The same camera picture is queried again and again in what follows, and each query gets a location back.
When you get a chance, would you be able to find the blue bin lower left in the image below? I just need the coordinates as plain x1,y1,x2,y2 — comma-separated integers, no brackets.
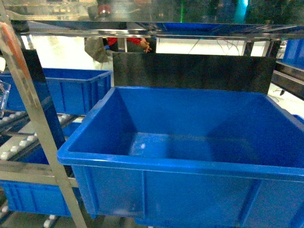
0,180,71,217

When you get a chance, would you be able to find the large blue bin front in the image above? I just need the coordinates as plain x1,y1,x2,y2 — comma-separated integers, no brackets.
57,86,304,228

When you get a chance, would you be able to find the upper steel shelf rail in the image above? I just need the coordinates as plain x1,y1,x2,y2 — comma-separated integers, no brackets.
1,0,304,40

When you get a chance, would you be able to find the black back panel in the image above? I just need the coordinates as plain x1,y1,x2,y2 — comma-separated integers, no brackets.
113,52,276,94

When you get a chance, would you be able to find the steel shelf upright post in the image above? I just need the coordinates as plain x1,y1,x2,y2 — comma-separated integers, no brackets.
0,1,87,228

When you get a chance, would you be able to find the blue bin left rear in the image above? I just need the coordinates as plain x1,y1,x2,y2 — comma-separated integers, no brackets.
0,67,114,116

